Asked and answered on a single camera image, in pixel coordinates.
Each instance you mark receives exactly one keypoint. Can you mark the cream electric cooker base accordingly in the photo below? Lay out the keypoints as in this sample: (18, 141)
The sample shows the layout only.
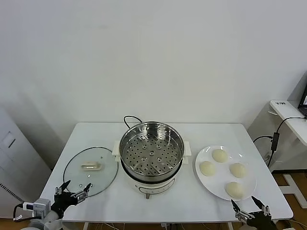
(153, 188)

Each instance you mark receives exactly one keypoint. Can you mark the black laptop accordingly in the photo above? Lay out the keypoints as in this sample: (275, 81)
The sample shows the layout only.
(303, 100)

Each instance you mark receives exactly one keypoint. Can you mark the white desk foot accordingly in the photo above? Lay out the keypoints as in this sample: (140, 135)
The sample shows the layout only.
(295, 189)

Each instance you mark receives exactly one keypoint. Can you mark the white cabinet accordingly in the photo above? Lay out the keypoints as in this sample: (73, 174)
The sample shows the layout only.
(14, 155)

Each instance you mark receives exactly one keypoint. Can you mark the white table leg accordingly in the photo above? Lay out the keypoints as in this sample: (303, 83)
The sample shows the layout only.
(229, 226)
(85, 226)

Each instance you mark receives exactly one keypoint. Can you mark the white round plate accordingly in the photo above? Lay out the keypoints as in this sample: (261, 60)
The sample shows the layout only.
(216, 184)

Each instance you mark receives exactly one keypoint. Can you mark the white side desk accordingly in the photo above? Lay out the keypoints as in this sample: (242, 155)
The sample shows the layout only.
(287, 110)

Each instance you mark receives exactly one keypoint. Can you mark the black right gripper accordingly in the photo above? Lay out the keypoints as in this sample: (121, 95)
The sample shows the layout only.
(260, 221)

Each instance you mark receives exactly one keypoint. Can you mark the white steamed baozi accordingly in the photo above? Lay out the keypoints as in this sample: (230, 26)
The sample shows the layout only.
(207, 168)
(238, 170)
(235, 190)
(219, 155)

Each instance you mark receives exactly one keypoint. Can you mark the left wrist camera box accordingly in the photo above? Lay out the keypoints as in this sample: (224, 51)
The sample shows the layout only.
(40, 205)

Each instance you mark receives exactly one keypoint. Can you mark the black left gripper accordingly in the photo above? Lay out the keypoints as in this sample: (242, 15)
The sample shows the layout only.
(61, 201)

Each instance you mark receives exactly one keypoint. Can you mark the perforated steel steamer basket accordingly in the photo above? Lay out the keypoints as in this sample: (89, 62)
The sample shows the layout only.
(153, 134)

